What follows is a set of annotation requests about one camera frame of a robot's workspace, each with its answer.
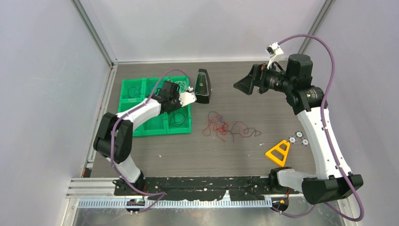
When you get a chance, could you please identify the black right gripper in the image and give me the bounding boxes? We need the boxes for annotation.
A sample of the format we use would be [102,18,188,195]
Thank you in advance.
[234,61,295,95]

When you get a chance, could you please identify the white cable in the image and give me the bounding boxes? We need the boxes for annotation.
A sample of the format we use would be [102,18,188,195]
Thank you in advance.
[174,77,190,93]

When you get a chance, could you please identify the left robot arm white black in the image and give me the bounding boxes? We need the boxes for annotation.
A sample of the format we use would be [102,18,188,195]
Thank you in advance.
[93,81,196,195]

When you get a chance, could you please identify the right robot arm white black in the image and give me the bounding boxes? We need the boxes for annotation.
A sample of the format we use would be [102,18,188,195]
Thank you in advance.
[233,54,364,205]

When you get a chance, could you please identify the green bin back right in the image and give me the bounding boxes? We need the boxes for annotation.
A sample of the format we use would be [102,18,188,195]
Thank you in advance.
[167,76,190,93]

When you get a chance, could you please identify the black metronome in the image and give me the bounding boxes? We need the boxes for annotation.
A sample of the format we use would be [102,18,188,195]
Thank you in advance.
[194,69,212,104]

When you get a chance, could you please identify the green bin back left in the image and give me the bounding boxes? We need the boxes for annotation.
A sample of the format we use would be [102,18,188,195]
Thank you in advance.
[120,78,145,101]

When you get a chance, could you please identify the small round silver part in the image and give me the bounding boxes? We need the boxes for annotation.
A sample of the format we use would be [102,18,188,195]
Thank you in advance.
[288,136,297,144]

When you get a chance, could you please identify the yellow triangle block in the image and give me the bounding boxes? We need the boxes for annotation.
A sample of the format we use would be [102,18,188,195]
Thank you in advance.
[264,139,291,167]

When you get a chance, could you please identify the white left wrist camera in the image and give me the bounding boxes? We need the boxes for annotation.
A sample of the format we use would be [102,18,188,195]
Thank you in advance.
[179,86,197,107]

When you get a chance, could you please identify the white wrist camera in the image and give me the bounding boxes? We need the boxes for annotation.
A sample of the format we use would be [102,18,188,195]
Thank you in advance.
[265,42,284,70]
[179,86,197,107]

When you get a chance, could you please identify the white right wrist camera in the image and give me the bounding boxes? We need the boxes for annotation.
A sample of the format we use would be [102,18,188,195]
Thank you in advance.
[265,42,284,70]

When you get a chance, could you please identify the red cable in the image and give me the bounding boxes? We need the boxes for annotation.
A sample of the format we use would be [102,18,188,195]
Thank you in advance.
[202,112,250,143]

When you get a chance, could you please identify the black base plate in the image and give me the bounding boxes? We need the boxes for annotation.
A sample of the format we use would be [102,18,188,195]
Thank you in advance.
[134,176,299,201]

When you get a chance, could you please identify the aluminium corner post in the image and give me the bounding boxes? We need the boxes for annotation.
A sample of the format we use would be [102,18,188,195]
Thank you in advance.
[71,0,117,68]

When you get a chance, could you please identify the aluminium rail front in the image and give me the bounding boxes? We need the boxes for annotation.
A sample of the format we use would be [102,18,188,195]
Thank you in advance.
[66,178,308,210]

